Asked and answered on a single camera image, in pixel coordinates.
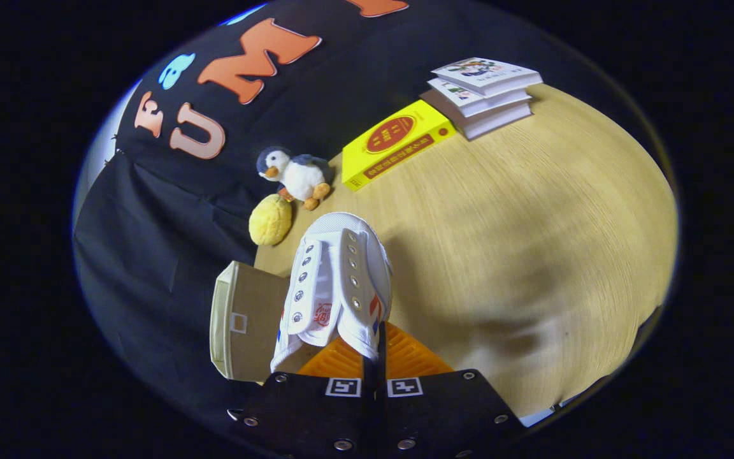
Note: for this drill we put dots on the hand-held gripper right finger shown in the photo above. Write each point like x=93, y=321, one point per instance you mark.
x=450, y=411

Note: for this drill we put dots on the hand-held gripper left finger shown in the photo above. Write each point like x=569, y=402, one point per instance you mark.
x=306, y=414

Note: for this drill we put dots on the cream fabric storage box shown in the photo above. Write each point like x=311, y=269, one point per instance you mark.
x=252, y=319

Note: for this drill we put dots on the white canvas shoe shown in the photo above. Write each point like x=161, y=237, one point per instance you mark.
x=341, y=255

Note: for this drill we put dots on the yellow round plush toy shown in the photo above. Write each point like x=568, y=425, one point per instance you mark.
x=270, y=220

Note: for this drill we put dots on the penguin plush toy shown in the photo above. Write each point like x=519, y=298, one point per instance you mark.
x=300, y=175

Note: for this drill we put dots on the yellow book with red label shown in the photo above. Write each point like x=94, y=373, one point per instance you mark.
x=392, y=143

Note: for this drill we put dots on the brown cover book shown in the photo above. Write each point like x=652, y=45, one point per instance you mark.
x=494, y=124

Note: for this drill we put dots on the illustrated white cover book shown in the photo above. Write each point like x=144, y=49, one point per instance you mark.
x=485, y=73

